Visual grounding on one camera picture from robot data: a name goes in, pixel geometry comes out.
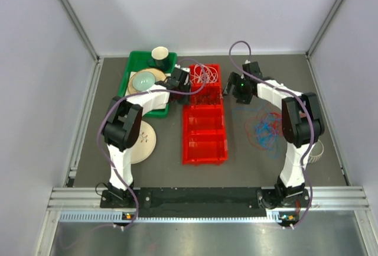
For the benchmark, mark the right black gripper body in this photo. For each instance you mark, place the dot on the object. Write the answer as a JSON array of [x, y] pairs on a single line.
[[240, 91]]

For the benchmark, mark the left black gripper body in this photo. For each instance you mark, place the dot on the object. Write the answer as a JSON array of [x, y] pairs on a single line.
[[182, 99]]

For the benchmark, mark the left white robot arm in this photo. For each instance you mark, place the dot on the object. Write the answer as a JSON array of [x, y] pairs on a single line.
[[121, 126]]

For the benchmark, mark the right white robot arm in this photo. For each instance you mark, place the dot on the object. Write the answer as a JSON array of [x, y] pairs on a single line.
[[301, 122]]

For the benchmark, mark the white square board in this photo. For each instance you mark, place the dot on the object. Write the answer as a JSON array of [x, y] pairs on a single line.
[[123, 90]]

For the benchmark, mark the dark green cup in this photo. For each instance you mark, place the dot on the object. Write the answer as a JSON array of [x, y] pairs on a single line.
[[161, 59]]

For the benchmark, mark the teal bowl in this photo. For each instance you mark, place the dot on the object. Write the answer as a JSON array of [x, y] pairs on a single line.
[[142, 81]]

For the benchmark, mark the green plastic tray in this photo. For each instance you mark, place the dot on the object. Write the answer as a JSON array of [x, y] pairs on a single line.
[[141, 61]]

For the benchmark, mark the red compartment bin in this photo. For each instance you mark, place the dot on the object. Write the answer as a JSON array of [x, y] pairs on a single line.
[[204, 126]]

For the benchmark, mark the beige floral plate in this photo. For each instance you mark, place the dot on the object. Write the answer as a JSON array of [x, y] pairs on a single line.
[[145, 144]]

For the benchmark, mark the silver finned heat sink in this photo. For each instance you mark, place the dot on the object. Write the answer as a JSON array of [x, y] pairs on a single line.
[[316, 152]]

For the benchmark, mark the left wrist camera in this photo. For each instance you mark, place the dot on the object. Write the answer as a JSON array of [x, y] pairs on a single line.
[[183, 70]]

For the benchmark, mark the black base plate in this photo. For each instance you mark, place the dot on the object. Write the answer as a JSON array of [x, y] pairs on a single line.
[[213, 201]]

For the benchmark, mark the grey slotted cable duct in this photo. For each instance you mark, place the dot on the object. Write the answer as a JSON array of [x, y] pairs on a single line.
[[123, 217]]

